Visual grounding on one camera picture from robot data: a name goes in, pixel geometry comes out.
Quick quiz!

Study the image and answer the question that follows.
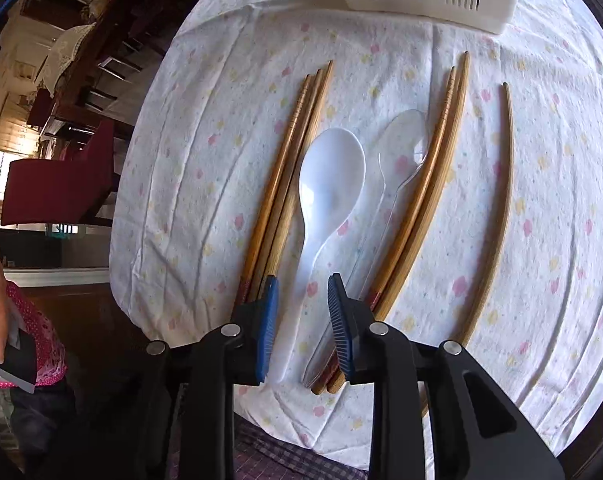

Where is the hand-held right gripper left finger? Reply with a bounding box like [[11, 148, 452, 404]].
[[136, 274, 280, 480]]

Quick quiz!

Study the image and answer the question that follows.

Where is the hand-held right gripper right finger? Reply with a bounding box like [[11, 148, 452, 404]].
[[327, 273, 567, 480]]

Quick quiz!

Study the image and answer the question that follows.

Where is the wooden chopstick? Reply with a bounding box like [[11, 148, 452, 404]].
[[419, 82, 515, 418], [236, 74, 313, 307], [311, 67, 457, 395], [325, 51, 471, 396], [258, 60, 335, 283], [246, 68, 325, 303]]

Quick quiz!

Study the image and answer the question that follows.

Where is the white plastic spoon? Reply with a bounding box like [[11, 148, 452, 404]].
[[268, 128, 367, 385]]

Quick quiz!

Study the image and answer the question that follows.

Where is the clear plastic spoon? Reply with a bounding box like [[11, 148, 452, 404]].
[[301, 109, 431, 387]]

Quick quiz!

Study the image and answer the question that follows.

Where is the pink floral garment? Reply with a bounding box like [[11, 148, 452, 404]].
[[5, 281, 69, 389]]

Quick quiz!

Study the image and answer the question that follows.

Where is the purple plaid cloth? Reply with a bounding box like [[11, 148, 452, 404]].
[[234, 410, 432, 480]]

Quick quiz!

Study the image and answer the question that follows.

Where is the red cushioned chair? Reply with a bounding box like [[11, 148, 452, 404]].
[[0, 120, 119, 227]]

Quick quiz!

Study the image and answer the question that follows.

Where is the white floral tablecloth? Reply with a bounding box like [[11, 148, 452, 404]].
[[108, 0, 603, 453]]

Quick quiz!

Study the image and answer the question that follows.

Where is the white lace food cover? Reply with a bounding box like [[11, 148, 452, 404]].
[[45, 24, 98, 83]]

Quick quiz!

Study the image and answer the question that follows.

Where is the dark wooden dining table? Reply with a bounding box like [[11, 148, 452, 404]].
[[26, 0, 217, 131]]

